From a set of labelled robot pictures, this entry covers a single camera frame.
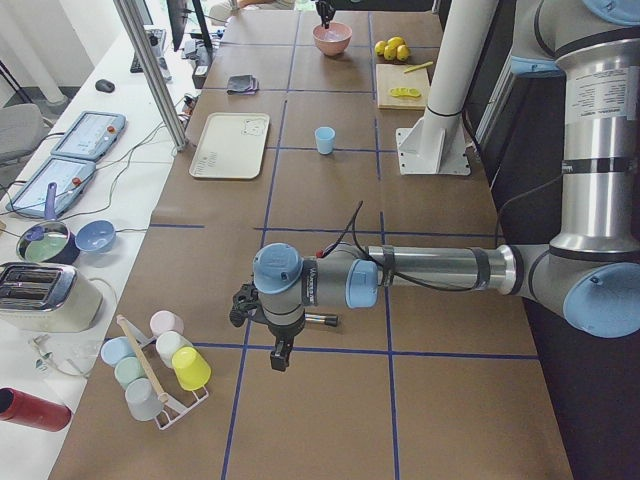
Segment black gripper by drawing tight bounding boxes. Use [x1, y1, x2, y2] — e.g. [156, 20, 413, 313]
[229, 283, 305, 372]

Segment pink bowl of ice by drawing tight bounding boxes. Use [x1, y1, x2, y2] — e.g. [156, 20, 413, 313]
[312, 22, 352, 57]

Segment yellow cup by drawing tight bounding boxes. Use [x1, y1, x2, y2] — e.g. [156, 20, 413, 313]
[171, 346, 212, 391]

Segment white cup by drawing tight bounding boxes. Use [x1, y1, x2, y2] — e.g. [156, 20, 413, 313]
[155, 330, 193, 369]

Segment pink cup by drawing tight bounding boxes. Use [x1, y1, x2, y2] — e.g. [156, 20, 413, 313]
[149, 310, 184, 337]

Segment light blue plastic cup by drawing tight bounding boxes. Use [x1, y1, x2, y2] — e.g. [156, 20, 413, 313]
[314, 126, 336, 155]

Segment white cup rack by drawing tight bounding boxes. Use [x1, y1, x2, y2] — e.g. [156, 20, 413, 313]
[115, 314, 210, 431]

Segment grey cup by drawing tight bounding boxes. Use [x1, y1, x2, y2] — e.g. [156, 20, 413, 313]
[125, 378, 163, 421]

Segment mint green cup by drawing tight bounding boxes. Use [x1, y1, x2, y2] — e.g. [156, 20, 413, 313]
[114, 356, 146, 390]

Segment blue cup on rack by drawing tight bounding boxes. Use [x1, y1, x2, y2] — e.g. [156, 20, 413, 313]
[100, 336, 135, 368]

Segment steel muddler with black cap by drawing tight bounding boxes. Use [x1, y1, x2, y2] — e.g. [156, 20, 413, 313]
[305, 313, 339, 327]

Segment yellow lemon top right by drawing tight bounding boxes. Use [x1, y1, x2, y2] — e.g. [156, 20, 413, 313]
[374, 41, 387, 56]

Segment yellow lemon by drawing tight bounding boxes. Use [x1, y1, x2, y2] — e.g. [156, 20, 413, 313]
[387, 36, 405, 48]
[383, 45, 397, 61]
[396, 44, 411, 62]
[374, 41, 387, 56]

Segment yellow lemon top left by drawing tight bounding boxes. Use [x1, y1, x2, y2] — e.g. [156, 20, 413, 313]
[387, 36, 405, 48]

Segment yellow lemon bottom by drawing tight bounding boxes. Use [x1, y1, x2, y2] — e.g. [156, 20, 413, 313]
[383, 45, 397, 61]

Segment yellow lemon middle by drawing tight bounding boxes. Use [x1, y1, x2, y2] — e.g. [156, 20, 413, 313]
[396, 44, 411, 62]

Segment wooden cutting board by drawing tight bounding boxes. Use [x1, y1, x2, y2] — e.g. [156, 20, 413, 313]
[376, 64, 430, 110]

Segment grey folded cloth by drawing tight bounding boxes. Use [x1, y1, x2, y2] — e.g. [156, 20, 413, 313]
[226, 74, 260, 95]

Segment lemon slices row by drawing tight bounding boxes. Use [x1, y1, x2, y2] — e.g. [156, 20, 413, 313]
[389, 87, 422, 99]

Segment yellow plastic knife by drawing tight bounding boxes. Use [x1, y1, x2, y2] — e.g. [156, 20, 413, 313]
[403, 61, 434, 74]

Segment cream bear serving tray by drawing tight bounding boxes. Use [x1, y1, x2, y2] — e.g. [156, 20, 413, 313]
[189, 112, 270, 180]

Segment blue bowl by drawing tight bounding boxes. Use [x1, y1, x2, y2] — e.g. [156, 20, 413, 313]
[75, 220, 116, 253]

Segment black computer mouse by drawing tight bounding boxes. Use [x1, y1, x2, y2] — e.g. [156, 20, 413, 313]
[95, 79, 115, 93]

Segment cream toaster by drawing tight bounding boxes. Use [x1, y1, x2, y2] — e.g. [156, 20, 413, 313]
[1, 262, 102, 333]

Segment blue saucepan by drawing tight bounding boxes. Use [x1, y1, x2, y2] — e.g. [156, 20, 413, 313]
[16, 182, 80, 265]

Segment far teach pendant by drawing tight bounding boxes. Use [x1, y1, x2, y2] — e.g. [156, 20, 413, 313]
[51, 111, 127, 162]

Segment teach pendant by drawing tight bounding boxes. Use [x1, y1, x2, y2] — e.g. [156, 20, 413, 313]
[51, 111, 127, 162]
[6, 156, 96, 218]

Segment red cylinder bottle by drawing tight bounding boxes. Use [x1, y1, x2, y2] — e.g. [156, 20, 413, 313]
[1, 387, 72, 432]

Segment near teach pendant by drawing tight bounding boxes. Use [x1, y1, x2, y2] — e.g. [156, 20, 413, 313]
[6, 156, 96, 218]

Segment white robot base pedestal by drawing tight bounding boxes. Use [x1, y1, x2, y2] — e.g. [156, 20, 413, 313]
[396, 0, 498, 176]

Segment aluminium frame post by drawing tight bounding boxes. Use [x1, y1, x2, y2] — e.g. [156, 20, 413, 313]
[114, 0, 188, 152]

